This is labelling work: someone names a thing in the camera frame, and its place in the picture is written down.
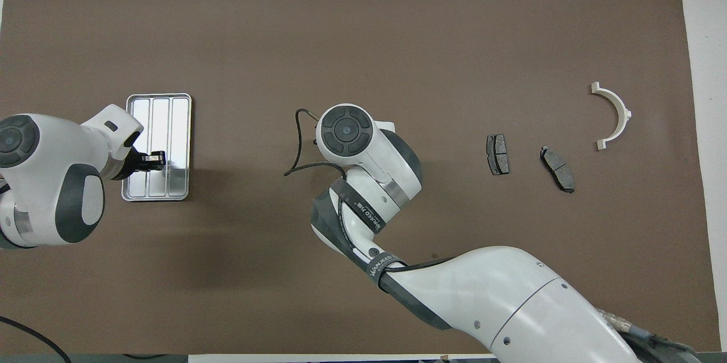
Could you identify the silver metal tray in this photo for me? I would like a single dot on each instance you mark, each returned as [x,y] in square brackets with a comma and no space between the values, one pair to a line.
[170,119]

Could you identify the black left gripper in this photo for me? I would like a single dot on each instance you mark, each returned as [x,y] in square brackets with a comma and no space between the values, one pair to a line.
[133,164]

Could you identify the white semicircular plastic bracket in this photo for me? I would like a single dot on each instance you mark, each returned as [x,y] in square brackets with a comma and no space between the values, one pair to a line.
[619,104]

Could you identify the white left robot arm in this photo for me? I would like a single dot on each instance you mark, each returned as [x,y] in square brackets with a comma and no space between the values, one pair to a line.
[51,147]

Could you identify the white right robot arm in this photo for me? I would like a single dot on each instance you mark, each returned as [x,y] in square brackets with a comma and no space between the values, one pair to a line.
[511,295]

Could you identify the grey curved brake pad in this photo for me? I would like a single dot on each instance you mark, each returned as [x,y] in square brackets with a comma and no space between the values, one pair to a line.
[558,169]

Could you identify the brown table mat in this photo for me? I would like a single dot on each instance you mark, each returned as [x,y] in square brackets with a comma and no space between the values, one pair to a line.
[255,39]

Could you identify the dark rectangular brake pad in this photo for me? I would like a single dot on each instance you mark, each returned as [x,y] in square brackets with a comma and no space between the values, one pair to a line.
[498,154]

